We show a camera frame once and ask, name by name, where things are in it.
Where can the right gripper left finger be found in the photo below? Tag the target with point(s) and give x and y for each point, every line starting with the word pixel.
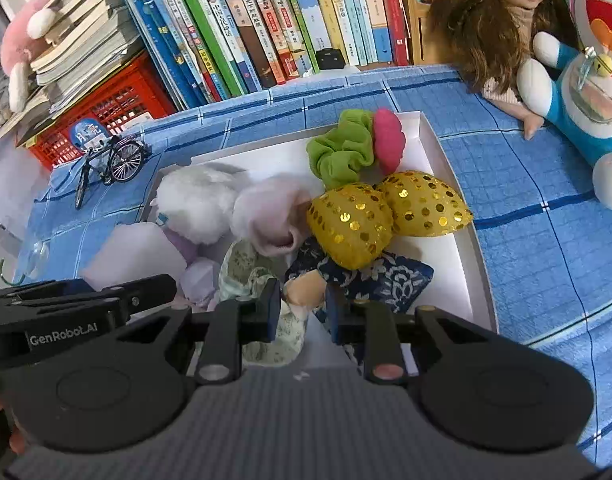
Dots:
pixel 225 331

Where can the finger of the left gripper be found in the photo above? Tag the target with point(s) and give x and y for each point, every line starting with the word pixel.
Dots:
pixel 45 289
pixel 118 301

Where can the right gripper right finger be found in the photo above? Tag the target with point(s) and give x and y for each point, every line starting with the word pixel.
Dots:
pixel 376 330

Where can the green checked cloth scrunchie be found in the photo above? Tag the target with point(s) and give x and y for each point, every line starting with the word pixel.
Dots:
pixel 245 275

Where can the navy floral drawstring pouch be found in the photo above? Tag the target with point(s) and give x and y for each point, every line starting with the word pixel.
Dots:
pixel 392 279

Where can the small beige soft piece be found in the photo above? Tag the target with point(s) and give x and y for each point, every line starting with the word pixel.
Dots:
pixel 306 292

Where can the gold sequin pouch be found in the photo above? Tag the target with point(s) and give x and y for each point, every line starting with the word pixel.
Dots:
pixel 355 223

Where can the white fluffy plush toy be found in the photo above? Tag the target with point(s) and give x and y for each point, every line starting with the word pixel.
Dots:
pixel 197 202

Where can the pale pink knit sock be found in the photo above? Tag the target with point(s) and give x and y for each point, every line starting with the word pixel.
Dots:
pixel 271 215

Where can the pink scrunchie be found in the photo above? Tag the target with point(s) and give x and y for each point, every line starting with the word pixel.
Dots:
pixel 389 141

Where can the person's left hand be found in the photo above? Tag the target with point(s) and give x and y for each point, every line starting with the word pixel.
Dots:
pixel 10 435

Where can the miniature black bicycle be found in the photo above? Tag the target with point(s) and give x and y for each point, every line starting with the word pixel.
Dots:
pixel 119 159

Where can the blue checked tablecloth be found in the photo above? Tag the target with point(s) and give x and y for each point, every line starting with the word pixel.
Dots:
pixel 546 239

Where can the red plastic crate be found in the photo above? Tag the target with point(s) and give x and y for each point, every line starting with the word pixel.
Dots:
pixel 133 94

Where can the stack of flat books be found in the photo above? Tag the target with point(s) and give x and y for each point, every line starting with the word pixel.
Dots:
pixel 87 41

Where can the pink plush on books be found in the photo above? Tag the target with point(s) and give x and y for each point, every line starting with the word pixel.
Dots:
pixel 17 50

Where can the row of upright books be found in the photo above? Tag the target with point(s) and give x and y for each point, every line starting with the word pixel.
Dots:
pixel 208 51

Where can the blue Doraemon plush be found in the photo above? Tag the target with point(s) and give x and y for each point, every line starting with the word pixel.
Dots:
pixel 572 89

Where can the brown haired doll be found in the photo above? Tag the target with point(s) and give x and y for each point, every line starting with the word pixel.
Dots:
pixel 489 40

